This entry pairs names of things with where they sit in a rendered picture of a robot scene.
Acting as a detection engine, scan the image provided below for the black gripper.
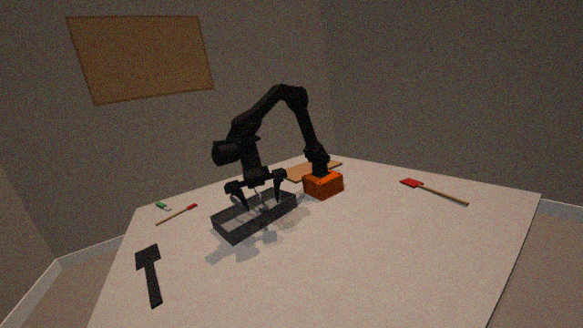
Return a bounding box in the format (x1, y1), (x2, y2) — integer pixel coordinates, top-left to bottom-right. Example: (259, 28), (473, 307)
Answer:
(224, 156), (288, 211)

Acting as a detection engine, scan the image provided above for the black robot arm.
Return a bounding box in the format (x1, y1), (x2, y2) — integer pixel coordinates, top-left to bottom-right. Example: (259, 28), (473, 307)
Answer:
(210, 83), (331, 190)

